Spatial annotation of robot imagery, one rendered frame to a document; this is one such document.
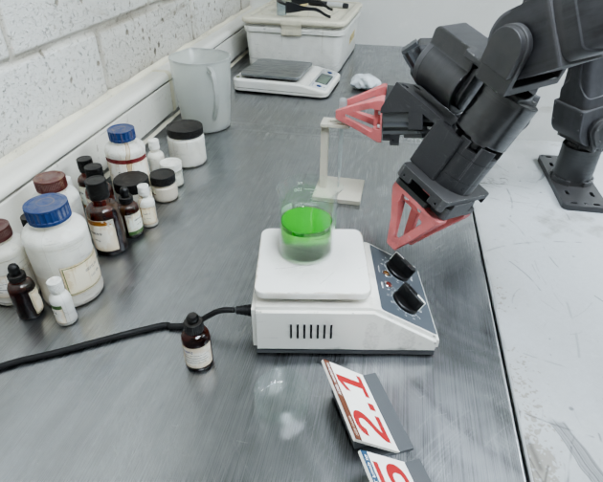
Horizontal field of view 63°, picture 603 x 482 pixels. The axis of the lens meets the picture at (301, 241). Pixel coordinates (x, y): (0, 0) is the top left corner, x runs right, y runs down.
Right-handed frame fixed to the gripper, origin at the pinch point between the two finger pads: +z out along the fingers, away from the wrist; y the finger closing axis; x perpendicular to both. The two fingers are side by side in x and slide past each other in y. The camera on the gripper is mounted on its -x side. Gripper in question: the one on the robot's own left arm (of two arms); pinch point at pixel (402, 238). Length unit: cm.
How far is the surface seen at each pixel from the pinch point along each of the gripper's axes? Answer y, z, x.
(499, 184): -38.4, 0.0, -5.5
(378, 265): 3.2, 2.9, 0.7
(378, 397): 12.0, 7.8, 12.2
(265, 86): -40, 20, -69
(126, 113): 3, 21, -57
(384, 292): 6.4, 2.6, 4.2
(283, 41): -56, 14, -85
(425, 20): -110, -4, -80
